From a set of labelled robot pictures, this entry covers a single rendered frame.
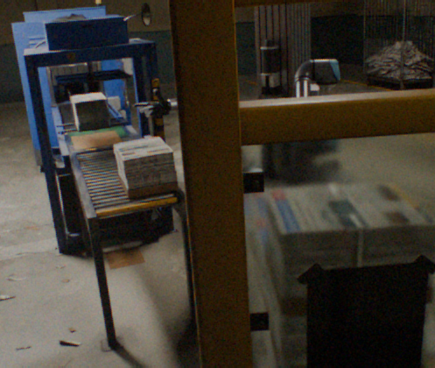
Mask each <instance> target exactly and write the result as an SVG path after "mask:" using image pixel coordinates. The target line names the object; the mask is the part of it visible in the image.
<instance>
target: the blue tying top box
mask: <svg viewBox="0 0 435 368"><path fill-rule="evenodd" d="M125 18H126V17H108V18H88V19H81V20H70V21H59V22H43V26H44V30H45V36H46V47H47V49H48V51H56V50H66V49H75V48H83V47H92V46H110V45H119V44H128V43H130V39H129V32H128V25H127V20H126V21H125V22H124V24H123V21H124V19H125Z"/></svg>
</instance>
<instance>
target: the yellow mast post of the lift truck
mask: <svg viewBox="0 0 435 368"><path fill-rule="evenodd" d="M168 9H169V18H170V27H171V36H172V42H171V45H172V62H173V71H174V81H175V89H176V98H177V107H178V117H179V134H180V143H181V161H182V171H183V180H184V189H185V198H186V215H187V225H188V234H189V243H190V252H191V261H192V270H193V288H194V297H195V306H196V315H197V333H198V343H199V352H200V368H252V356H251V341H250V324H249V277H248V260H247V244H246V228H245V212H244V195H243V178H242V146H241V131H240V114H239V97H238V80H237V65H236V49H235V14H234V0H168Z"/></svg>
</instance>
